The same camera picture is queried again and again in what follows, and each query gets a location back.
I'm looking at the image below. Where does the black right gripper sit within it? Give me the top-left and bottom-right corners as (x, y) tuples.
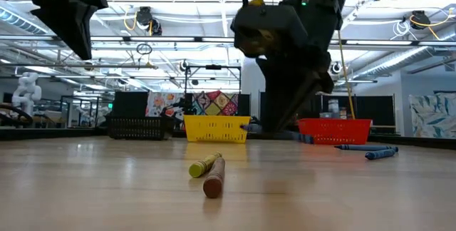
(256, 0), (353, 133)

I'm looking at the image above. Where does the yellow plastic basket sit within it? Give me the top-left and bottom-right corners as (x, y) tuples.
(183, 115), (252, 144)

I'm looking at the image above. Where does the green crayon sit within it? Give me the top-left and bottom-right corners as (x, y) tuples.
(188, 151), (223, 179)

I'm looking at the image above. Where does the brown crayon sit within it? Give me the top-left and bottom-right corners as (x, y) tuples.
(202, 157), (227, 200)

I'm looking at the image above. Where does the stack of storage boxes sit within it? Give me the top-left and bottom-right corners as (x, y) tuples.
(327, 98), (348, 120)

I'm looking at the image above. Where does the white pillar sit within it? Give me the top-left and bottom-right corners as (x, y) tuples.
(242, 56), (266, 118)

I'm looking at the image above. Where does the red plastic basket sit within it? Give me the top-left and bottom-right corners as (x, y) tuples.
(298, 118), (373, 145)

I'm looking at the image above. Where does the black partition panel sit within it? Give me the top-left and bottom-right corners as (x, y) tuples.
(113, 91), (149, 118)
(322, 94), (395, 127)

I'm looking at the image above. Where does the colourful patchwork quilt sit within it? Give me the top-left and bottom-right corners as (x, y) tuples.
(190, 91), (239, 117)

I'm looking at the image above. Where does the floral print cloth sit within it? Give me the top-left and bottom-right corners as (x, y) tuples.
(145, 91), (186, 118)

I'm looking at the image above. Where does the black plastic basket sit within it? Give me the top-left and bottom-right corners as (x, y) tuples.
(105, 115), (167, 141)

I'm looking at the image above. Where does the leaf print cloth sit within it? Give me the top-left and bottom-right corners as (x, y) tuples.
(408, 93), (456, 139)

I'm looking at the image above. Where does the grey ventilation duct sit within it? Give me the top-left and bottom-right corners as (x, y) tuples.
(0, 6), (49, 36)
(386, 45), (456, 68)

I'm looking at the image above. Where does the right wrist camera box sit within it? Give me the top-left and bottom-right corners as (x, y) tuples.
(230, 4), (309, 59)

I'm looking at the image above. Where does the black background rig frame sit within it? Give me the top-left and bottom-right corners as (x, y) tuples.
(183, 64), (242, 95)

